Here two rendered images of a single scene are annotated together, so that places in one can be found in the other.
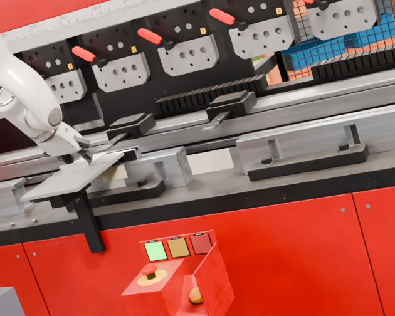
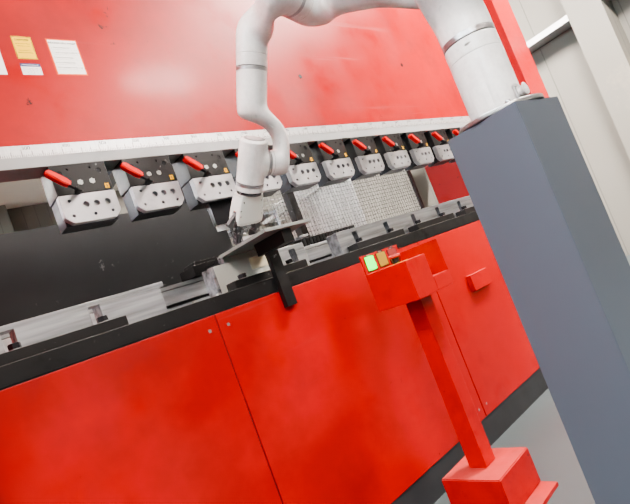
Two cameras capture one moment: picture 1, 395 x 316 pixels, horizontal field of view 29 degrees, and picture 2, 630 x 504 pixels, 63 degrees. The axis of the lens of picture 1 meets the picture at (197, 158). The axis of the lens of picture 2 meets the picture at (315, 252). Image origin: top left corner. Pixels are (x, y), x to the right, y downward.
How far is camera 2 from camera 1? 2.29 m
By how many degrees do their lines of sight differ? 71
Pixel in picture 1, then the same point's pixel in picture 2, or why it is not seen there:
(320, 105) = (323, 248)
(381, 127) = (396, 223)
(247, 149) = (342, 237)
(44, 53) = (203, 157)
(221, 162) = not seen: outside the picture
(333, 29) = (370, 168)
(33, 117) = (285, 152)
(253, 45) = (338, 171)
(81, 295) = (275, 361)
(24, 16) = (185, 127)
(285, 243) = not seen: hidden behind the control
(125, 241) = (307, 294)
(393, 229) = not seen: hidden behind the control
